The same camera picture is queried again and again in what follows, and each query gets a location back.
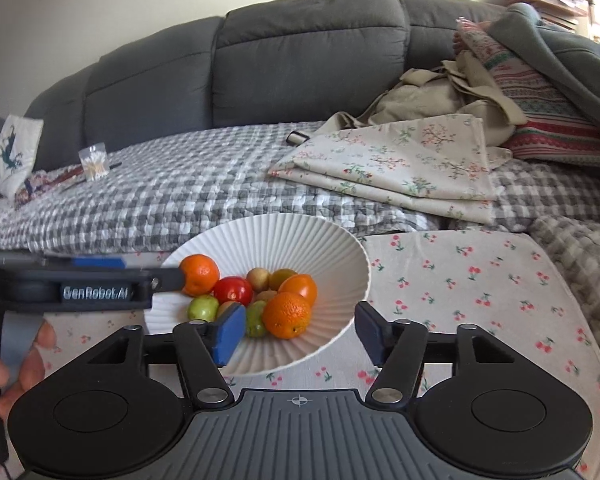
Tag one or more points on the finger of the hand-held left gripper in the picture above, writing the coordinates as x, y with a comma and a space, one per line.
167, 280
97, 261

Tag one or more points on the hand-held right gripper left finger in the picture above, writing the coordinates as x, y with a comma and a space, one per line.
230, 332

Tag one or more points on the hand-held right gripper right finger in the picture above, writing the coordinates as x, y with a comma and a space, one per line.
366, 330

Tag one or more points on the green round fruit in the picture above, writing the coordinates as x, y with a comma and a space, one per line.
256, 324
203, 308

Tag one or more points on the small mandarin orange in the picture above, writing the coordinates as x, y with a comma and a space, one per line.
201, 274

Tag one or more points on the red tomato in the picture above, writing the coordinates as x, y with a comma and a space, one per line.
232, 290

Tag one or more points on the small beige round fruit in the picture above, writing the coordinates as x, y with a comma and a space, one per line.
266, 296
257, 276

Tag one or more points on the large mandarin orange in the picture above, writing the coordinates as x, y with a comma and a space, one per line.
286, 316

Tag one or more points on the white ribbed plate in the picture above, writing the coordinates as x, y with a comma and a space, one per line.
325, 255

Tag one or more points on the person's left hand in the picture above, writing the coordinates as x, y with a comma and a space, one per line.
30, 375

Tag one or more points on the grey checkered blanket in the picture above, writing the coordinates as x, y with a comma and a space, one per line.
180, 195

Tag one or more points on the floral patterned pouch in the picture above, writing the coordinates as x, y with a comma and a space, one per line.
45, 183

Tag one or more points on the bag of cotton swabs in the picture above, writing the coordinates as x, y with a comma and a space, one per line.
94, 162

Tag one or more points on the cherry print cloth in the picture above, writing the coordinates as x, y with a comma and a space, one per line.
480, 285

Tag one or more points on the white embroidered cushion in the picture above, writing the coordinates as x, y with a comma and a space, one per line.
12, 152

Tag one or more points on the folded floral cloth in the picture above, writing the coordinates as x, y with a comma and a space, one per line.
405, 160

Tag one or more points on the beige checkered blanket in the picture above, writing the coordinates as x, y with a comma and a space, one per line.
585, 260

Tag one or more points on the beige canvas bag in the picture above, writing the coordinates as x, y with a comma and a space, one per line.
420, 100

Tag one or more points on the grey sofa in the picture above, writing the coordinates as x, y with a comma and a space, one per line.
305, 60

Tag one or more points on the striped patterned pillow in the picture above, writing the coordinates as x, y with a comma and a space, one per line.
535, 110

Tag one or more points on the grey-green blanket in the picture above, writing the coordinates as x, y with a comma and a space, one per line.
555, 45

